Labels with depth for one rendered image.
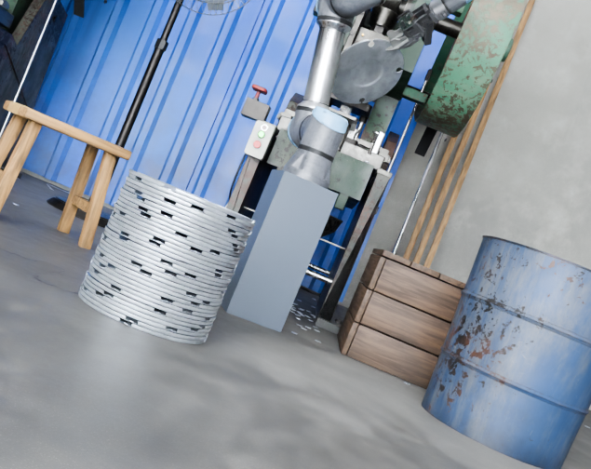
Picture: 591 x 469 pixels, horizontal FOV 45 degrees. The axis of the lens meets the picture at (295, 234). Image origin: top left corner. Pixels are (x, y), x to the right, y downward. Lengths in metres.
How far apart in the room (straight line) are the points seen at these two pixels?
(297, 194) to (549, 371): 0.85
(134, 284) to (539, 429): 1.01
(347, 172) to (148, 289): 1.48
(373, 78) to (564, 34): 1.98
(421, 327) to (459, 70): 1.03
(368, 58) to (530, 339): 1.30
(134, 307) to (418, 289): 1.06
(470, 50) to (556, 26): 1.80
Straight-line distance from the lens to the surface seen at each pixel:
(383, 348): 2.26
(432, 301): 2.26
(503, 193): 4.29
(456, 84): 2.82
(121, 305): 1.45
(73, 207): 2.46
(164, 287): 1.44
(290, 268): 2.13
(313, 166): 2.15
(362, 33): 3.05
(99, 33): 4.49
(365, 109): 2.98
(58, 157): 4.40
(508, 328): 1.80
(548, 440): 1.87
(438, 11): 2.60
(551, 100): 4.43
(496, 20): 2.79
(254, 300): 2.12
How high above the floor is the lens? 0.30
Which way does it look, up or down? level
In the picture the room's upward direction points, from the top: 23 degrees clockwise
